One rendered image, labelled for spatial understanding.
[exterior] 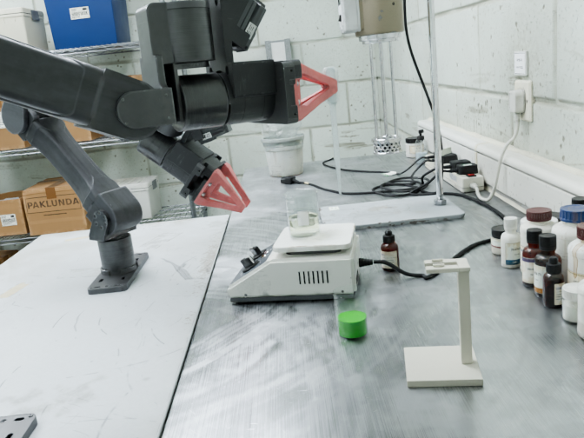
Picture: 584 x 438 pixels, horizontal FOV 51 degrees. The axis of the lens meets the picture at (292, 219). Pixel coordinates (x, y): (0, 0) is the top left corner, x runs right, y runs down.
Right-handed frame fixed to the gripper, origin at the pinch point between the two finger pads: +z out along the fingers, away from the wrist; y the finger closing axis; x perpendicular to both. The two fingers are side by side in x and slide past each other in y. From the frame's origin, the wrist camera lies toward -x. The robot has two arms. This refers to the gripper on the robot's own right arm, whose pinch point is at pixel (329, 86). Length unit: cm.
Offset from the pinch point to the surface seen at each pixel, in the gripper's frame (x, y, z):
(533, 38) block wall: -4, 23, 67
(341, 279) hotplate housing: 28.6, 9.9, 6.5
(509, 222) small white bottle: 24.1, 1.5, 33.3
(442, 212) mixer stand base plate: 30, 32, 49
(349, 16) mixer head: -12, 43, 36
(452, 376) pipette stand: 31.3, -17.5, 1.1
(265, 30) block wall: -23, 231, 123
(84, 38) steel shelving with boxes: -25, 246, 33
